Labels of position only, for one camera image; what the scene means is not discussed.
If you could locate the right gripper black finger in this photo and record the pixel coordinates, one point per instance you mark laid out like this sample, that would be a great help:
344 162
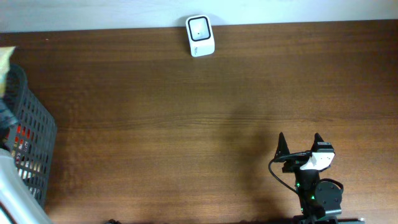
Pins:
317 139
282 147

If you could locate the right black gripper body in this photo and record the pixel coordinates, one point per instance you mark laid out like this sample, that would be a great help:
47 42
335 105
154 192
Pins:
296 163

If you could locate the cream snack bag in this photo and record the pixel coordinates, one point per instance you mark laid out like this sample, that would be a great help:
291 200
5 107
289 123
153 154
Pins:
5 55

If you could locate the orange spaghetti packet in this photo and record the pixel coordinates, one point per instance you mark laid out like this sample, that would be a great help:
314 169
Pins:
23 141

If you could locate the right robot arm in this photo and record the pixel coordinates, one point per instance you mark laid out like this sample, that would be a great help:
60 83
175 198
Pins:
320 199

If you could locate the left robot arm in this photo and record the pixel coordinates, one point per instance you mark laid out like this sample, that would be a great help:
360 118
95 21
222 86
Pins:
17 202

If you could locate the white barcode scanner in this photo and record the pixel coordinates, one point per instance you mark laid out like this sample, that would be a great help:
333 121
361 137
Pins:
200 35

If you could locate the grey plastic mesh basket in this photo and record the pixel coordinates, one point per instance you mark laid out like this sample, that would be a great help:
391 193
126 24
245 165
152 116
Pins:
33 168

